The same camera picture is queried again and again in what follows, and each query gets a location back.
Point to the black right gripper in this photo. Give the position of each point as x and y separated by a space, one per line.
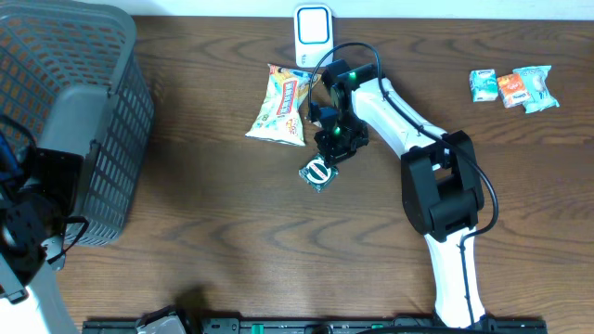
332 152

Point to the dark green ointment box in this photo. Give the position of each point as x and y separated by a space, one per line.
317 174

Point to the yellow white snack bag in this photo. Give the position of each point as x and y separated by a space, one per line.
279 118

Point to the teal tissue pack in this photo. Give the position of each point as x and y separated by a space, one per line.
483 85

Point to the orange tissue pack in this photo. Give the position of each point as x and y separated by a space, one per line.
512 90

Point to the teal wet wipe packet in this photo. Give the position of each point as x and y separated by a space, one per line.
534 79

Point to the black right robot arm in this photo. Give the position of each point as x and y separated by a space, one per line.
441 191

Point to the white barcode scanner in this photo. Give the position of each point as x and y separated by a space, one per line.
313 34

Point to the dark grey plastic basket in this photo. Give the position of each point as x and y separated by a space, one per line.
70 76

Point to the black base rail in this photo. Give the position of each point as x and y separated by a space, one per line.
371 326

